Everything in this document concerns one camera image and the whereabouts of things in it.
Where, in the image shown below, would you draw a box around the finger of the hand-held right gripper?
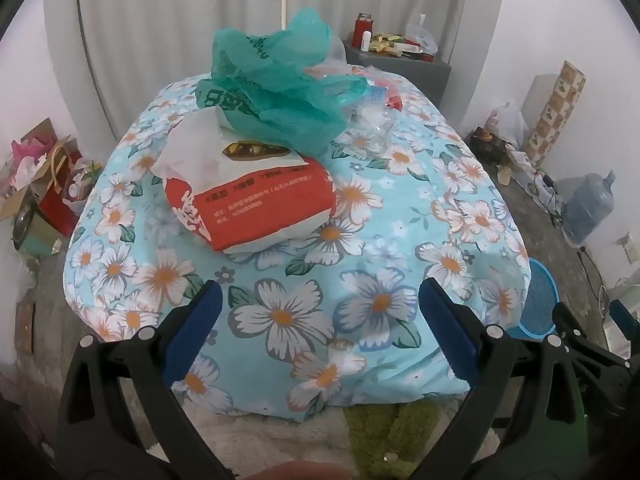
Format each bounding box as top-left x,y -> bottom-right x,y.
551,301 -> 632,370
609,299 -> 640,333

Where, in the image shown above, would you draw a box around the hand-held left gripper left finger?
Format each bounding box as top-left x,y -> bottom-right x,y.
54,279 -> 236,480

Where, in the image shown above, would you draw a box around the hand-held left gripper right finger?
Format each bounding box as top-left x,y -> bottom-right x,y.
419,276 -> 587,480

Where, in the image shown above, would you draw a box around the blue plastic basin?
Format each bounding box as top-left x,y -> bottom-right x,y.
516,257 -> 562,339

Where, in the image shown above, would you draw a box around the orange tissue pack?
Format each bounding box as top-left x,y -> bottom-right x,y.
150,109 -> 337,254

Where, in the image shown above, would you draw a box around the clear plastic bottle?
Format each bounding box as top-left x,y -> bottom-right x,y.
345,104 -> 402,157

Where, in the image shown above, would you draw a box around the green plastic bag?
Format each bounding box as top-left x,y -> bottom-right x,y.
195,7 -> 368,158

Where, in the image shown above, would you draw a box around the clear red-edged plastic wrapper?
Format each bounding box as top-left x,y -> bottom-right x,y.
304,57 -> 407,112

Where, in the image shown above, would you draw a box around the white appliance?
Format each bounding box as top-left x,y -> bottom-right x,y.
599,270 -> 640,356

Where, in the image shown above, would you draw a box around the large blue water jug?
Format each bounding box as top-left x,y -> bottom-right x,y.
561,170 -> 617,244

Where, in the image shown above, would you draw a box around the white and green fluffy rug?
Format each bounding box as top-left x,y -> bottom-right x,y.
192,395 -> 501,468

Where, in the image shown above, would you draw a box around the brown board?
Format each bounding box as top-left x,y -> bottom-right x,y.
15,302 -> 37,354

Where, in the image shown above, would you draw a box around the floral wrapped package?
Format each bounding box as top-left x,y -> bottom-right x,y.
505,144 -> 551,197

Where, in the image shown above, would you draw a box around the teal gold box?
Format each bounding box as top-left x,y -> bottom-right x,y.
12,200 -> 64,257

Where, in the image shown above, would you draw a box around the red gift bag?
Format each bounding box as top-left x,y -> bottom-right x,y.
37,135 -> 86,237

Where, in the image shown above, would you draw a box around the dark box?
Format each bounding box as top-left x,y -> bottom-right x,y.
469,127 -> 509,164

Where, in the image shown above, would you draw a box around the checkered paper roll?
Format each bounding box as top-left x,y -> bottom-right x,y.
525,60 -> 587,169

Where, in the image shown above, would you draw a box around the white red-print plastic bag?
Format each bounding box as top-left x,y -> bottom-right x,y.
482,100 -> 526,144

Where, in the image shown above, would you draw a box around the cardboard box with pink paper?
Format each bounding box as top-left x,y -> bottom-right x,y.
0,117 -> 57,222

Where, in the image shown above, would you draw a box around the grey cabinet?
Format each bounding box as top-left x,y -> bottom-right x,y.
342,35 -> 453,107

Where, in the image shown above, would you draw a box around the yellow snack packets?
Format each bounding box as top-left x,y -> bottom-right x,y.
372,32 -> 407,56

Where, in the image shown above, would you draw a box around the translucent white plastic bag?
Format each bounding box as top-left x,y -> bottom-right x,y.
404,12 -> 439,56

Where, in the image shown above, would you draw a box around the white curtain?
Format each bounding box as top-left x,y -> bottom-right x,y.
75,0 -> 473,128

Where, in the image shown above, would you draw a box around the red thermos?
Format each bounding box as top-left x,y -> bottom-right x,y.
353,12 -> 374,52

